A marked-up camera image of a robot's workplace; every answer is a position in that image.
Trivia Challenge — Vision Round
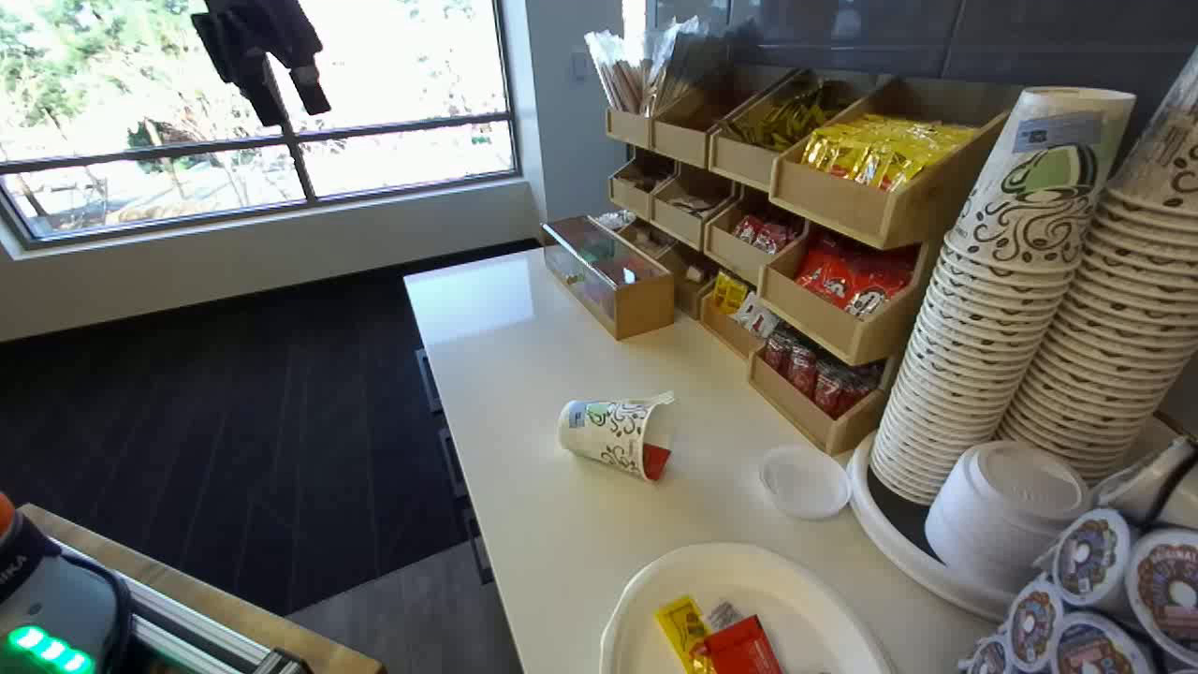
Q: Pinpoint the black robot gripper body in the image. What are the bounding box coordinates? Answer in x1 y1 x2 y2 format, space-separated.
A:
187 0 326 82

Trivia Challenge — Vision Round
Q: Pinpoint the patterned paper coffee cup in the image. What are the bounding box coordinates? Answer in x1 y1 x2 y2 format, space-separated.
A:
556 393 679 487

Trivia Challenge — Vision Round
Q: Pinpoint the red jam cup pile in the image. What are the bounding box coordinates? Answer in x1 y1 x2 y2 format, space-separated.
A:
757 324 885 419

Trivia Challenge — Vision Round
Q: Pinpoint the white plastic cup lid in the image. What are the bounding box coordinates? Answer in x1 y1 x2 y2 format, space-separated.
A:
761 442 855 525

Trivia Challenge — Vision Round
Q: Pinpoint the donut print coffee pod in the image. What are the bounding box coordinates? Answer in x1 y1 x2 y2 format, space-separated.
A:
1003 574 1066 674
1122 528 1198 670
1050 611 1161 674
1050 505 1142 613
959 631 1019 674

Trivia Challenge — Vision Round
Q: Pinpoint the clear wrapped stirrer bundle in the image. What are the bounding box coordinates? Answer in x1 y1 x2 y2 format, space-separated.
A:
580 26 657 118

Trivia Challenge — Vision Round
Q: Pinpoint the bamboo tea box clear lid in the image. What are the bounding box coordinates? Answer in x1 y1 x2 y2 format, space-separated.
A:
538 212 679 343

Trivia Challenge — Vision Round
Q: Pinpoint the dark wrapped packet pile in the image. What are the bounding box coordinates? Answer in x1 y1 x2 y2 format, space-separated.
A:
647 20 761 127

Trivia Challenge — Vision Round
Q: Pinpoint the yellow tea bag pile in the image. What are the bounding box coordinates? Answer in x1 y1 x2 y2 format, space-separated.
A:
704 268 753 322

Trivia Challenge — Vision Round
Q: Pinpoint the dark yellow packet pile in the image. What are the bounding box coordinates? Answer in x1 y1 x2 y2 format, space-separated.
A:
731 77 830 157

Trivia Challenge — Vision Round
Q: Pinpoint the small red packet pile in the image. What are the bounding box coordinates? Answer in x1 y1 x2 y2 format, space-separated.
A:
731 209 806 259

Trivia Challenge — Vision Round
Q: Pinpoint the white sachet pile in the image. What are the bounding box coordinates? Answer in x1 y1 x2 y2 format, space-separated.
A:
733 293 786 343

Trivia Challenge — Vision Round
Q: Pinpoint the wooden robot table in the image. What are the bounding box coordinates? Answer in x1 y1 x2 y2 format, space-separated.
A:
19 500 387 674

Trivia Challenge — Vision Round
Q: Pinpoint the grey device with green light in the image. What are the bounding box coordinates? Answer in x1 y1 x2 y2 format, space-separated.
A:
0 489 139 674

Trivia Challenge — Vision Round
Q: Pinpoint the bamboo tiered organizer rack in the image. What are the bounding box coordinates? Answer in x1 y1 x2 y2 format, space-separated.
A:
605 57 1023 460

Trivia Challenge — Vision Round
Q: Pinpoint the large red packet pile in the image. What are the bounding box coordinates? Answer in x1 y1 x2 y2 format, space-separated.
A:
793 231 917 317

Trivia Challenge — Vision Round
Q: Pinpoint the bright yellow packet pile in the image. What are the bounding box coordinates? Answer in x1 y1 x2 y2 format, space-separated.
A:
802 112 985 196

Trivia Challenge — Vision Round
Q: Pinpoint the yellow condiment packet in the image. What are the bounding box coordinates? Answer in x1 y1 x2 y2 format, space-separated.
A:
651 595 719 674

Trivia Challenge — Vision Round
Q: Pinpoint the white paper plate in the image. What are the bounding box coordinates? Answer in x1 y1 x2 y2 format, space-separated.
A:
597 540 899 674

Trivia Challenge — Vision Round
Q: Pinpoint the stack of patterned paper cups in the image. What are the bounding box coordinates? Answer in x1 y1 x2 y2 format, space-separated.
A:
996 47 1198 489
868 82 1140 510

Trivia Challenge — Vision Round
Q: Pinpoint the stack of white lids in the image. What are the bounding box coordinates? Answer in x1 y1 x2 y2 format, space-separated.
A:
922 437 1093 600

